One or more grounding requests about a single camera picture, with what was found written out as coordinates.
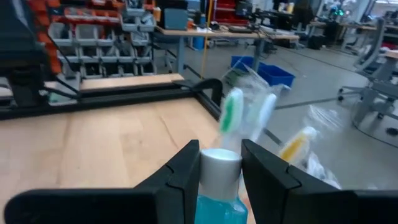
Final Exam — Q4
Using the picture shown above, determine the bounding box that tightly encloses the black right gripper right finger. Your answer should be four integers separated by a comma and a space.
241, 139, 359, 224

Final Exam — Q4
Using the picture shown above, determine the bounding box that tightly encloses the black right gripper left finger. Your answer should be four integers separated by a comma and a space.
134, 139, 201, 224

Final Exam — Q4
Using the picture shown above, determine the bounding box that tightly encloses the blue mouthwash bottle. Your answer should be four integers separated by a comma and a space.
194, 148, 249, 224

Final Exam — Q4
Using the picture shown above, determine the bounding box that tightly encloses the orange toothbrush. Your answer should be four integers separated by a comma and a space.
277, 125, 318, 163

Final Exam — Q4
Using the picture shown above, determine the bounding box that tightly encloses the blue toothbrush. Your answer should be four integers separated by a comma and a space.
248, 92, 278, 142

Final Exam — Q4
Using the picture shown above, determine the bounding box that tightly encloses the green toothbrush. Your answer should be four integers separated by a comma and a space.
218, 87, 246, 150

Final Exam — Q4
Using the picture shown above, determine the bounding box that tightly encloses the blue plastic bin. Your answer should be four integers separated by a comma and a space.
230, 55, 296, 90

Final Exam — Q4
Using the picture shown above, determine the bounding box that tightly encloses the grey office chair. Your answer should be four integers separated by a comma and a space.
337, 17, 398, 131

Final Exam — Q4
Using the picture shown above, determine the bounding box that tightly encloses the wooden workbench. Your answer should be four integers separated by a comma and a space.
155, 24, 301, 75

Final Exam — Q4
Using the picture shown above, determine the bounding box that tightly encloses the blue-grey box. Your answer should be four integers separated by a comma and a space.
163, 7, 189, 31

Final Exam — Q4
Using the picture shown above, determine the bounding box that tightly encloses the parts bin rack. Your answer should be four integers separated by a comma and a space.
27, 0, 156, 78

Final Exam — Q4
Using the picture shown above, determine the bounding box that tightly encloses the red cabinet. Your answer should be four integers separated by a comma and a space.
214, 0, 249, 26

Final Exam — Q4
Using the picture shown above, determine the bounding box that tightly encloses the yellow vertical cable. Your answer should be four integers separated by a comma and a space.
200, 0, 215, 79

